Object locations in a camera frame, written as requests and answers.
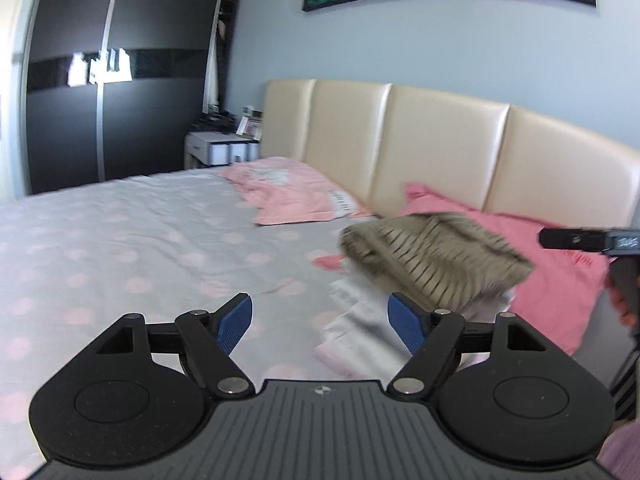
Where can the stack of folded clothes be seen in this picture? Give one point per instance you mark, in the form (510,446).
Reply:
(360,330)

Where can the cream padded headboard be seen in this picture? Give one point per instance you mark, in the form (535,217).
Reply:
(440,145)

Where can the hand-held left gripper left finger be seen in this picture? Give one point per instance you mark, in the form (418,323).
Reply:
(235,322)

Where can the hanging clothes in closet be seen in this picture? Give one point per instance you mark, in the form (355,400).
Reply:
(222,35)

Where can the brown striped shirt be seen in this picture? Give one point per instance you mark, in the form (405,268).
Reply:
(440,255)

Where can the light pink printed pillow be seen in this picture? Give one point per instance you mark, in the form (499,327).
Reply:
(290,190)

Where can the black bag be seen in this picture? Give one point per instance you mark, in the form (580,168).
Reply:
(215,121)

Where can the photo frame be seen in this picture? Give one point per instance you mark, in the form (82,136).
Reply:
(250,126)

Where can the white nightstand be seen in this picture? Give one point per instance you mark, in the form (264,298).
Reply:
(220,150)

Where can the dark pink pillow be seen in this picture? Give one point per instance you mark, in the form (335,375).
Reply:
(560,285)

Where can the black sliding wardrobe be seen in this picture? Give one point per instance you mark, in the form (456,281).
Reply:
(125,60)

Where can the person's right hand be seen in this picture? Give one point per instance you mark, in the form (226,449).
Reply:
(627,307)

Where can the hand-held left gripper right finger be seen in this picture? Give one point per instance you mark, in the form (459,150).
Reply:
(407,322)

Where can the purple fuzzy robe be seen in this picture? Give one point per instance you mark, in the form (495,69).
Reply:
(622,455)

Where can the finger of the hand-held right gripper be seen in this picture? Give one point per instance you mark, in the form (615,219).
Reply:
(570,239)

